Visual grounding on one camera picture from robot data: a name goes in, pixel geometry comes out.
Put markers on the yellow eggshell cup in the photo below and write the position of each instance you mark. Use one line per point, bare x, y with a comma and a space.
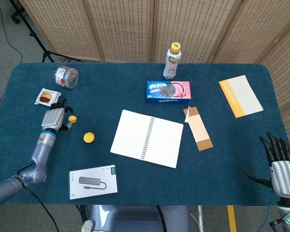
89, 138

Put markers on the black tripod stand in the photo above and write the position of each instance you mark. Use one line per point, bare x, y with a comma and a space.
39, 42

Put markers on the white drink bottle yellow cap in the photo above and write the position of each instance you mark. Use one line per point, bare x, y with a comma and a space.
171, 65

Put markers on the yellow rubber duck toy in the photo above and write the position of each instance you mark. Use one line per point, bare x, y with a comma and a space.
73, 118

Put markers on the open spiral notebook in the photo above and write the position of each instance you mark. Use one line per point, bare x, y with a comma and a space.
130, 135

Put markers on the brown bookmark with tassel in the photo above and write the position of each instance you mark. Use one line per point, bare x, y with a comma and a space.
199, 130

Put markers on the white USB hub box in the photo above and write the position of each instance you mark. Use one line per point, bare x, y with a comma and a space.
93, 182

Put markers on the blue pink Oreo box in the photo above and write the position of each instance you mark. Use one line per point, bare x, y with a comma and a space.
168, 93

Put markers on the yellow beige booklet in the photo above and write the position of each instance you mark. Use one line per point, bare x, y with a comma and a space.
246, 96

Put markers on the white snack packet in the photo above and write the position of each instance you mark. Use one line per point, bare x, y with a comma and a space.
47, 97

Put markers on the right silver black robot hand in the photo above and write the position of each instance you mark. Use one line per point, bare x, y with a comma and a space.
284, 176

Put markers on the dark blue tablecloth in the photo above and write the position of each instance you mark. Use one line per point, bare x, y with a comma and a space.
207, 174

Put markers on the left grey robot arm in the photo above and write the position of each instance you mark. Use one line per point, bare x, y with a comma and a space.
39, 157

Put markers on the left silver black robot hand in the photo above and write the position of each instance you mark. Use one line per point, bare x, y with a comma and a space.
52, 118

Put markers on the yellow floor tape strip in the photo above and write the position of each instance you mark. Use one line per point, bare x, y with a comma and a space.
231, 218

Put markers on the grey robot torso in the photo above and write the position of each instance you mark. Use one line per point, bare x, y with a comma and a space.
135, 218

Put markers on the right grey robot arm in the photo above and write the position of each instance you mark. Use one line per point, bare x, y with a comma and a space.
288, 215

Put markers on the clear jar of binder clips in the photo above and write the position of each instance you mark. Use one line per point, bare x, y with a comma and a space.
66, 77

